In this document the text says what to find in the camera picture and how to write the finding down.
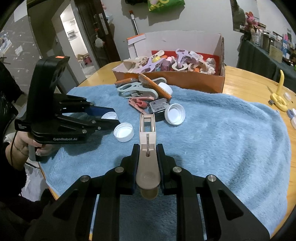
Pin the cream large clothes peg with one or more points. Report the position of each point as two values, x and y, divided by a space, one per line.
142 60

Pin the yellow bottle cap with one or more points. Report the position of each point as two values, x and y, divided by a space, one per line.
156 59

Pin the green tote bag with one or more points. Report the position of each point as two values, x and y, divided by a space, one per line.
163 5

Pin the grey green large clip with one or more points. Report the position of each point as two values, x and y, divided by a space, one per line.
136 89

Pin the orange cardboard box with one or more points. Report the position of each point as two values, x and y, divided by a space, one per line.
206 68

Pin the person left hand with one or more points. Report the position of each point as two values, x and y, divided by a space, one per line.
17 152

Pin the purple nail polish bottle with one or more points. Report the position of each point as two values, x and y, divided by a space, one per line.
166 64

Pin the blue fluffy towel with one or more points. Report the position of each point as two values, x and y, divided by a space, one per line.
245 144

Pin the dark green side table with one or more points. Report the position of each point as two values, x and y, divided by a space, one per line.
256 60

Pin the orange handled tool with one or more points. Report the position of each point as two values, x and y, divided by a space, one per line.
125 81

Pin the small black box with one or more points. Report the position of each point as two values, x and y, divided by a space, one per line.
158 108

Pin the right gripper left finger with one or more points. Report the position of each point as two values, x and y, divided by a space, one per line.
90 205

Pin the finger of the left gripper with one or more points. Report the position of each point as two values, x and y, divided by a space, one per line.
97 123
86 107

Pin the white jar lid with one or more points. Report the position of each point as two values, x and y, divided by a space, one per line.
123 132

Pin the pink small clothes peg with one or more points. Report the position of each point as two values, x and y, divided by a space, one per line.
140 103

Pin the pink plush toy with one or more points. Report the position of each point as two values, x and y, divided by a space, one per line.
250 20

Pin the lilac plastic clip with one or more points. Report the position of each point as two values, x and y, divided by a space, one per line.
180 63

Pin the yellow plastic clip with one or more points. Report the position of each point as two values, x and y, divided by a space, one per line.
276 98

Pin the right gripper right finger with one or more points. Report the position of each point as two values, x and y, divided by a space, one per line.
206 208

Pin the beige clothes peg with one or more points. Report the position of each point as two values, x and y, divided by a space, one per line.
148 175

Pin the lilac bunny clip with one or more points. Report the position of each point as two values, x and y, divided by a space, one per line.
148 67

